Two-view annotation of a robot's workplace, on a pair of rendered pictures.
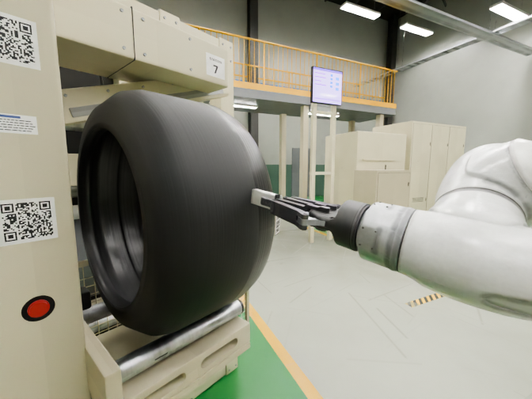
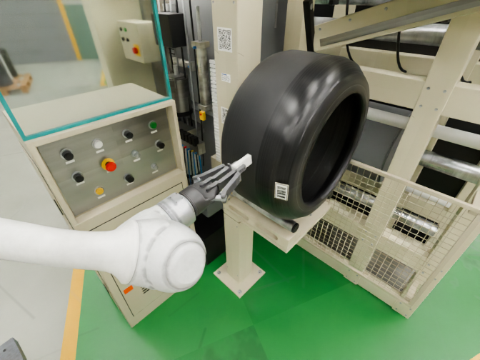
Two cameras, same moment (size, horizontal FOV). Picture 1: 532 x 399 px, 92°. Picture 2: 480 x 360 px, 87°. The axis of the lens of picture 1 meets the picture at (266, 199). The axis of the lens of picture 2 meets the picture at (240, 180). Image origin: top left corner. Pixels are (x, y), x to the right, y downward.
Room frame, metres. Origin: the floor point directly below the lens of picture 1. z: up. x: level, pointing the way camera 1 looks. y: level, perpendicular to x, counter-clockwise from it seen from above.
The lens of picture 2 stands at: (0.54, -0.61, 1.64)
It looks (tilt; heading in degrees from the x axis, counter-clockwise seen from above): 37 degrees down; 93
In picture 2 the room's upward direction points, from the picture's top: straight up
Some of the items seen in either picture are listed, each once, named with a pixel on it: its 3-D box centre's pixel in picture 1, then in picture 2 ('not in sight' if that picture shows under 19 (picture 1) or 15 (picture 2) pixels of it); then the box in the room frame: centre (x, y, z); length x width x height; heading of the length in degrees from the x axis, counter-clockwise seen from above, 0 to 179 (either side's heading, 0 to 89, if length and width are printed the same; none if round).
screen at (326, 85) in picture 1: (326, 86); not in sight; (4.40, -0.99, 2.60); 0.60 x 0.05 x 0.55; 115
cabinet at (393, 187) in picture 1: (381, 202); not in sight; (4.94, -2.23, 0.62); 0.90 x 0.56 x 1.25; 115
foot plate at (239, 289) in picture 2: not in sight; (239, 272); (0.47, 0.45, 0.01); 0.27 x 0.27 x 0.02; 49
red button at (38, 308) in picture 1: (38, 307); not in sight; (0.43, 0.41, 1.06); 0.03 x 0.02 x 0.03; 139
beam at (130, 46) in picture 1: (140, 53); not in sight; (0.97, 0.44, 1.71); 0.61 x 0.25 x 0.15; 139
